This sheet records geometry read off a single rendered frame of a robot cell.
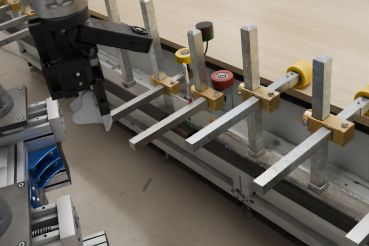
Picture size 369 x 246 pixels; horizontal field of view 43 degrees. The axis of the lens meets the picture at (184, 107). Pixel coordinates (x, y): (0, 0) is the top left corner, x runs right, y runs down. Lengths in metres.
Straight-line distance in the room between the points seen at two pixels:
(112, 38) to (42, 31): 0.10
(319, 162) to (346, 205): 0.15
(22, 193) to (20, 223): 0.10
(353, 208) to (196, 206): 1.15
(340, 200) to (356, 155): 0.22
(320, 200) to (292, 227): 0.66
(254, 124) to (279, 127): 0.29
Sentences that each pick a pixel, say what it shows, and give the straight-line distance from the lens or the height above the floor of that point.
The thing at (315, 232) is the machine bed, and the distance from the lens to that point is 2.09.
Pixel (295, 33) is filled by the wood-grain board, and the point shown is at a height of 0.90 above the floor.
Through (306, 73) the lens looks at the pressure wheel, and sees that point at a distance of 1.54.
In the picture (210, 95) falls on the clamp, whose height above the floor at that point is 0.87.
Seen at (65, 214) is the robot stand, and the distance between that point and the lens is 1.12.
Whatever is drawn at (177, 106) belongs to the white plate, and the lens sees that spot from 1.81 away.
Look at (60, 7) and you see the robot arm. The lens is 0.65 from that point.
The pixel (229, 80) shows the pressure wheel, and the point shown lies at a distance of 1.64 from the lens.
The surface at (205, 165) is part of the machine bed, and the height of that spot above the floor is 0.17.
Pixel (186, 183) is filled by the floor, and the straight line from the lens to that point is 2.57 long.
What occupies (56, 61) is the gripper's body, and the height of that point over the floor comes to 1.46.
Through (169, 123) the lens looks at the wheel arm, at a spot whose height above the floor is 0.85.
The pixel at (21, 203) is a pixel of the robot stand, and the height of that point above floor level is 1.04.
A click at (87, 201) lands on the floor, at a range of 2.63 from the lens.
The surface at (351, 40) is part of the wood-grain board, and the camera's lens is 1.88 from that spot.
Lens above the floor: 1.74
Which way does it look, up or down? 33 degrees down
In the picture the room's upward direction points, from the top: 9 degrees counter-clockwise
